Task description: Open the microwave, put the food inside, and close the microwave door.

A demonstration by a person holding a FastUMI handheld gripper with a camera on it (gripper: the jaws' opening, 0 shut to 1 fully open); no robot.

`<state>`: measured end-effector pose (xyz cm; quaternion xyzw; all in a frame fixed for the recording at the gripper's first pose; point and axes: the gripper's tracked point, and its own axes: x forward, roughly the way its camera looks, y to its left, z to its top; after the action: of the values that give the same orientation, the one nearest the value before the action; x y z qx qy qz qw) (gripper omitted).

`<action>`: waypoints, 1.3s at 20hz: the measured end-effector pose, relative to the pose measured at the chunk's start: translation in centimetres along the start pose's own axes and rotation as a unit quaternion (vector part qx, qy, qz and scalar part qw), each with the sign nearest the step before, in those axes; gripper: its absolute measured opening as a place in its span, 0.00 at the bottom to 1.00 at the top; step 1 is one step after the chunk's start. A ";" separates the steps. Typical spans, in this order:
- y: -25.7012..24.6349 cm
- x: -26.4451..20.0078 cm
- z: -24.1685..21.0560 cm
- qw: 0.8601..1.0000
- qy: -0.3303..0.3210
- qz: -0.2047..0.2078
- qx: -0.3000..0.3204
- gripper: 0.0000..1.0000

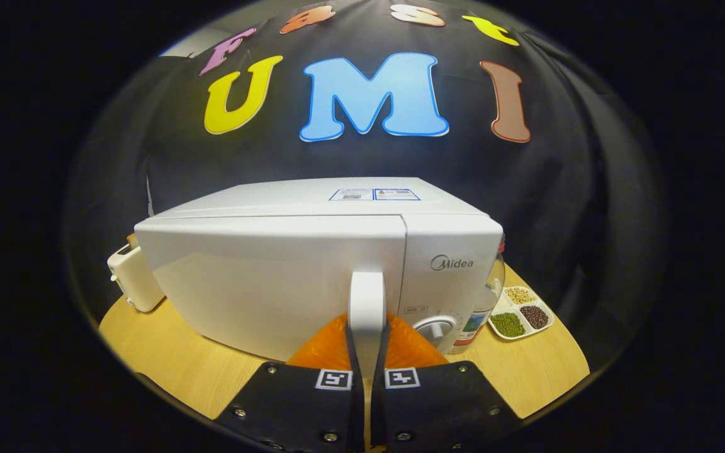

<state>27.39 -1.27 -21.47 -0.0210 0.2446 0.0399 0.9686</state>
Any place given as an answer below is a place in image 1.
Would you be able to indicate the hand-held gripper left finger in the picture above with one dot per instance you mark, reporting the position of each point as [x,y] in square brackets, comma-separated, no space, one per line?
[356,409]

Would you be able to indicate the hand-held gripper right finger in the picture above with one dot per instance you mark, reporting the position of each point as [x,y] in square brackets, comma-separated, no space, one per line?
[380,409]

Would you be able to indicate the white microwave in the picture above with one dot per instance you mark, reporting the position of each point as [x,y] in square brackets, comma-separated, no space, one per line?
[262,283]

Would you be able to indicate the clear plastic bottle red label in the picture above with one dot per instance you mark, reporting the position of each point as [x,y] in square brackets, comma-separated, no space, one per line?
[479,314]

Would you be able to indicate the white divided dish of beans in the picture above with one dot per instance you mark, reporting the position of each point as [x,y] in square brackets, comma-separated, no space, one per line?
[520,314]

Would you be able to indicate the cream toaster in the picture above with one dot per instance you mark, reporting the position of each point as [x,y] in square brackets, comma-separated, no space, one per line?
[139,280]

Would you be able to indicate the toast slice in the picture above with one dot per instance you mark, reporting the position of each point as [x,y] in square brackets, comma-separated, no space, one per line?
[132,240]

